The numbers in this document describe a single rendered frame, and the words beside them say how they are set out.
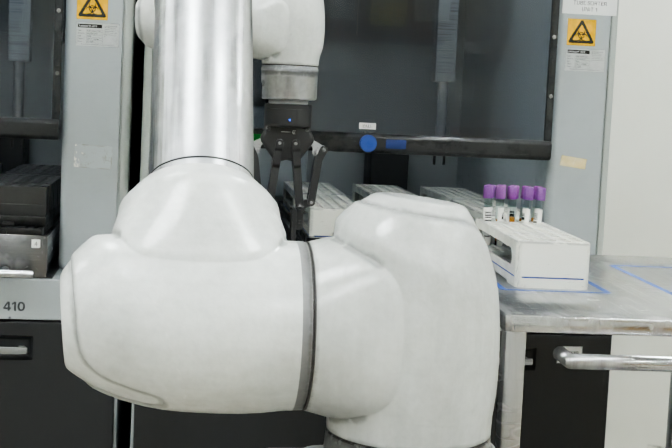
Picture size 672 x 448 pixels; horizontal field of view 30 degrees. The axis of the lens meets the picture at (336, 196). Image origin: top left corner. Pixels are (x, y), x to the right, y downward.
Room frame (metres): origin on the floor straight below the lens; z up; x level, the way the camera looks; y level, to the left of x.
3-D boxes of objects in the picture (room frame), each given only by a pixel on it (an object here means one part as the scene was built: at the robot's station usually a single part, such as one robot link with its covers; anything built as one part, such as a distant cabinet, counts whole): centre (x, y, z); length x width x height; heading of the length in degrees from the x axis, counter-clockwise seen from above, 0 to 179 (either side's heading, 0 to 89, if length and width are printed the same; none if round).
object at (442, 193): (2.65, -0.25, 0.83); 0.30 x 0.10 x 0.06; 7
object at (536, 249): (1.80, -0.28, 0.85); 0.30 x 0.10 x 0.06; 5
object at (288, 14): (1.99, 0.10, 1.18); 0.13 x 0.11 x 0.16; 99
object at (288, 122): (1.99, 0.08, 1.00); 0.08 x 0.07 x 0.09; 97
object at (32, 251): (2.37, 0.58, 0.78); 0.73 x 0.14 x 0.09; 7
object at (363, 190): (2.63, -0.10, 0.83); 0.30 x 0.10 x 0.06; 7
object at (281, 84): (1.99, 0.08, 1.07); 0.09 x 0.09 x 0.06
